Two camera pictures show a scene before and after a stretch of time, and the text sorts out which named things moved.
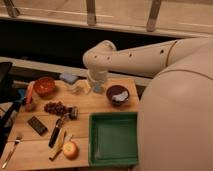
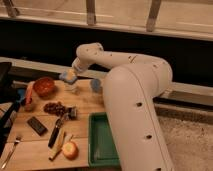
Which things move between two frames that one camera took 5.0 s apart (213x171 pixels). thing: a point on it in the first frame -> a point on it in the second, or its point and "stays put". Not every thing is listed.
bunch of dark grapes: x=56 y=107 stays put
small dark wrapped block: x=73 y=113 stays put
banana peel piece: x=58 y=143 stays put
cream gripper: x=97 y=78 -> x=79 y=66
